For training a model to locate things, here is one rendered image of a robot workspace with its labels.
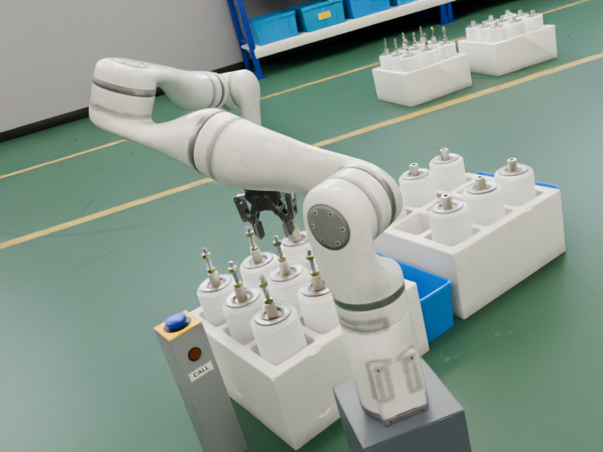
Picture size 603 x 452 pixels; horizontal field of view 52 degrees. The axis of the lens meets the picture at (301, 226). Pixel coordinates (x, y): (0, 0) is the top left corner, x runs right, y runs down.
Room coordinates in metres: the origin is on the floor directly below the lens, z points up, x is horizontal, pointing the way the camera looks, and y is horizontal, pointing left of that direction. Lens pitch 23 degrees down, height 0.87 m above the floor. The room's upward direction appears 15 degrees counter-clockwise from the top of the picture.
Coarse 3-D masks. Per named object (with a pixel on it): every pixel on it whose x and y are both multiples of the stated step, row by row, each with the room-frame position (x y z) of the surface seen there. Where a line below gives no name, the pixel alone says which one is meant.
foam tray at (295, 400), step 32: (416, 288) 1.16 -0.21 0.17; (416, 320) 1.15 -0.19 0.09; (224, 352) 1.13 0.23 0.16; (256, 352) 1.09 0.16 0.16; (320, 352) 1.02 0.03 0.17; (224, 384) 1.19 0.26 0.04; (256, 384) 1.04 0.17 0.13; (288, 384) 0.98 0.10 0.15; (320, 384) 1.01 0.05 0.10; (256, 416) 1.09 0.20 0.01; (288, 416) 0.97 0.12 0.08; (320, 416) 1.00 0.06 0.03
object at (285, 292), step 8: (304, 272) 1.22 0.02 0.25; (296, 280) 1.19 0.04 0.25; (304, 280) 1.20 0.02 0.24; (272, 288) 1.20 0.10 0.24; (280, 288) 1.19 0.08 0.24; (288, 288) 1.18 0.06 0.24; (296, 288) 1.19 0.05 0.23; (272, 296) 1.21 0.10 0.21; (280, 296) 1.19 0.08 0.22; (288, 296) 1.18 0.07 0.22; (296, 296) 1.18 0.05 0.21; (288, 304) 1.19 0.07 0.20; (296, 304) 1.18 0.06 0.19
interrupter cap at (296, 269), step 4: (292, 264) 1.26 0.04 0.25; (296, 264) 1.25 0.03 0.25; (276, 268) 1.26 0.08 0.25; (292, 268) 1.24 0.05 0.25; (296, 268) 1.23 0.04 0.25; (300, 268) 1.23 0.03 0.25; (272, 272) 1.25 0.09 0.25; (276, 272) 1.24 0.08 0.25; (280, 272) 1.24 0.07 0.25; (292, 272) 1.23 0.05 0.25; (296, 272) 1.22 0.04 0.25; (300, 272) 1.21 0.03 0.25; (272, 276) 1.23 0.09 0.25; (276, 276) 1.22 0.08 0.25; (280, 276) 1.22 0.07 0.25; (284, 276) 1.22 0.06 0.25; (288, 276) 1.21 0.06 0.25; (292, 276) 1.20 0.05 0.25; (296, 276) 1.20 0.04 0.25; (272, 280) 1.21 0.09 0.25; (276, 280) 1.20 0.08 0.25; (280, 280) 1.20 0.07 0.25; (284, 280) 1.19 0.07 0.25; (288, 280) 1.19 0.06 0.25
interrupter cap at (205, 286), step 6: (222, 276) 1.29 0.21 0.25; (228, 276) 1.29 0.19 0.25; (204, 282) 1.29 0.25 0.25; (210, 282) 1.28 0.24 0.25; (222, 282) 1.27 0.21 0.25; (228, 282) 1.25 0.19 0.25; (204, 288) 1.26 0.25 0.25; (210, 288) 1.25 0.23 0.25; (216, 288) 1.24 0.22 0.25; (222, 288) 1.24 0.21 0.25
